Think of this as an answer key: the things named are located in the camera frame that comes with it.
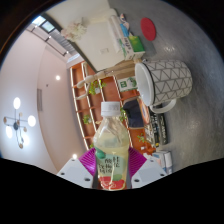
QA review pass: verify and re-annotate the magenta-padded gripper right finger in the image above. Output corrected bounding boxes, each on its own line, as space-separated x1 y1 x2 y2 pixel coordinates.
128 146 169 190

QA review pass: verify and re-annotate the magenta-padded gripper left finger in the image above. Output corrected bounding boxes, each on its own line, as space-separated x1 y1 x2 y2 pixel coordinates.
56 147 98 190

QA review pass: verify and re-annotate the clear bottle with yellow drink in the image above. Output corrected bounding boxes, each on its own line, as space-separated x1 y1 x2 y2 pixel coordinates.
92 101 130 191

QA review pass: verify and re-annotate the thick black book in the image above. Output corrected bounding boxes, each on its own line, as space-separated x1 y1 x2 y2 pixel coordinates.
149 112 170 147

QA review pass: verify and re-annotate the wooden shelf unit with books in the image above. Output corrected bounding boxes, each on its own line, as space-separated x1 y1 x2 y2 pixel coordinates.
69 61 158 158

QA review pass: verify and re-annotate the branched ceiling lamp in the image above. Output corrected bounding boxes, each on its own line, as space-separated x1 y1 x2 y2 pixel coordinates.
2 96 38 150

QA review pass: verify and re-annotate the ceiling air vent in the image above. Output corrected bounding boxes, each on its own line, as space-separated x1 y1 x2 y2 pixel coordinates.
35 88 44 113

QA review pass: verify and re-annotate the tall green and white carton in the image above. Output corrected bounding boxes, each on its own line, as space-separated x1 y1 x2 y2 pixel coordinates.
118 77 138 93

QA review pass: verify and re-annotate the white mug with triangle pattern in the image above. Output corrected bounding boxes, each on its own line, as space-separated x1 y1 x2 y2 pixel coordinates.
134 59 194 114

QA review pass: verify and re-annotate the small green and white carton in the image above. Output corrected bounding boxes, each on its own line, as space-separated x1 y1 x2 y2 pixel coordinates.
119 34 146 62

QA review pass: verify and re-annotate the grey curtain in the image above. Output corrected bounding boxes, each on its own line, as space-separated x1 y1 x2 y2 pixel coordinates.
46 29 80 57

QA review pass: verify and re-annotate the flat round red coaster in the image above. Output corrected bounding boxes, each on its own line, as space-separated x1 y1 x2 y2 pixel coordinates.
139 17 157 42

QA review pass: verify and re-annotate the dark-framed window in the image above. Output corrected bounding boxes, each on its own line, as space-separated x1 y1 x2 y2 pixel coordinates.
31 14 57 34

